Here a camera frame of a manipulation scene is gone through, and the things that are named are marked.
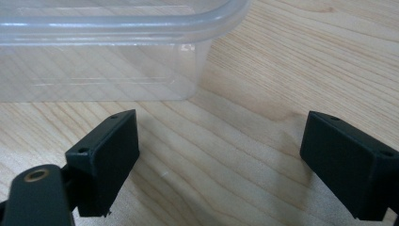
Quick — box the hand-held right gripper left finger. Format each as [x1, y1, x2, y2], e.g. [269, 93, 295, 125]
[65, 108, 140, 218]

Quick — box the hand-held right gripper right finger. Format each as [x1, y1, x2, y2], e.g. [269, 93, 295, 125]
[299, 110, 399, 222]

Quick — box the clear plastic container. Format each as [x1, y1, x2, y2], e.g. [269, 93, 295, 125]
[0, 0, 252, 104]

